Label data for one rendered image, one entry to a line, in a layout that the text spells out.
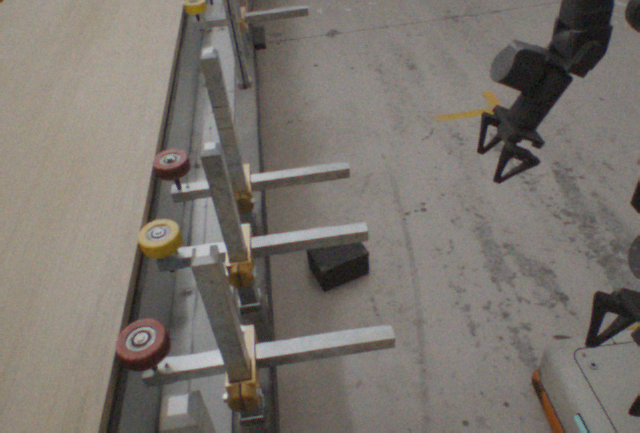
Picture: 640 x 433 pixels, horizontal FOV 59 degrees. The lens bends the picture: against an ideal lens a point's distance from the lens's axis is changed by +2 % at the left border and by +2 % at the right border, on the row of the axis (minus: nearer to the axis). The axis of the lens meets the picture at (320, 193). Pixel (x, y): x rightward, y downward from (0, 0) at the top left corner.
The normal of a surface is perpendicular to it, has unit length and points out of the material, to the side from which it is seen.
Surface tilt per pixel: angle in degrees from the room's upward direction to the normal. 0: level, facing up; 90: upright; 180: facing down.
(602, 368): 0
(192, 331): 0
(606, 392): 0
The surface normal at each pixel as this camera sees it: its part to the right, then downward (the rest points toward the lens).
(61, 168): -0.09, -0.76
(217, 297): 0.11, 0.62
